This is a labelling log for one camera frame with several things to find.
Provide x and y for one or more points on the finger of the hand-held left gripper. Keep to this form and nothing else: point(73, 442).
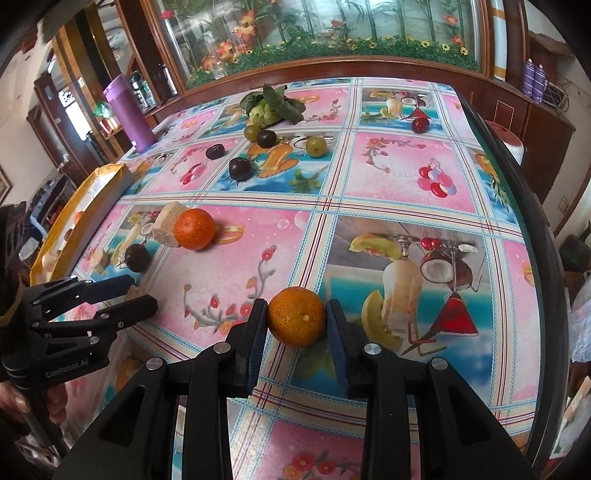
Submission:
point(115, 286)
point(138, 309)

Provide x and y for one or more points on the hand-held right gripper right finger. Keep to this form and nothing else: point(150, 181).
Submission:
point(337, 341)

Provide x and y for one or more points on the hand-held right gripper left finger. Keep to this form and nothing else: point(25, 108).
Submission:
point(257, 341)

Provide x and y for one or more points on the pale yellowish orange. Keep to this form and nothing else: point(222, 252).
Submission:
point(297, 316)

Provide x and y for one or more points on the yellow tray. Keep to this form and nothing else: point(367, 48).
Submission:
point(106, 184)

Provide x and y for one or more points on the person's left hand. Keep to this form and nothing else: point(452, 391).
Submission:
point(11, 399)

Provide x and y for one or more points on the dark passion fruit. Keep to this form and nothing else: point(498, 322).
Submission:
point(137, 257)

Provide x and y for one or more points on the deep orange mandarin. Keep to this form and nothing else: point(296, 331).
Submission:
point(194, 229)

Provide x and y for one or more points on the dark red date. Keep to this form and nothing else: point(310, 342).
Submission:
point(214, 151)

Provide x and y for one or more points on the purple tumbler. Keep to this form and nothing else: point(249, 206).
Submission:
point(127, 115)

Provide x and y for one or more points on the dark purple plum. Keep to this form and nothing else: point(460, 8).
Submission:
point(266, 138)
point(240, 168)

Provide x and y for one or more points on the green packet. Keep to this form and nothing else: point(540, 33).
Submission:
point(102, 110)

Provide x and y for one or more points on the green plum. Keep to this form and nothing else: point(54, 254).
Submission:
point(251, 132)
point(316, 145)

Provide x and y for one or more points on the dark thermos flask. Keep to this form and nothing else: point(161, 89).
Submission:
point(162, 79)

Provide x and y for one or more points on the red cherry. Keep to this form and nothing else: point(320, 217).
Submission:
point(420, 123)

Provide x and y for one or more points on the custard apple with leaves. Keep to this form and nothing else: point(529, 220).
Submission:
point(268, 108)

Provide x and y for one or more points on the white container red lid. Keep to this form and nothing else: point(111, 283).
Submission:
point(512, 144)

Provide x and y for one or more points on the wooden cabinet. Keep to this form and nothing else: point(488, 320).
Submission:
point(531, 143)

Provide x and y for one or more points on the glass cabinet with flowers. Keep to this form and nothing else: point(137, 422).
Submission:
point(323, 27)

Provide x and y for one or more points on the purple bottle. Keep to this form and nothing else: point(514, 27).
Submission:
point(538, 82)
point(528, 76)

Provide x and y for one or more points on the white yellow roll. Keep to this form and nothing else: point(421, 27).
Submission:
point(498, 37)

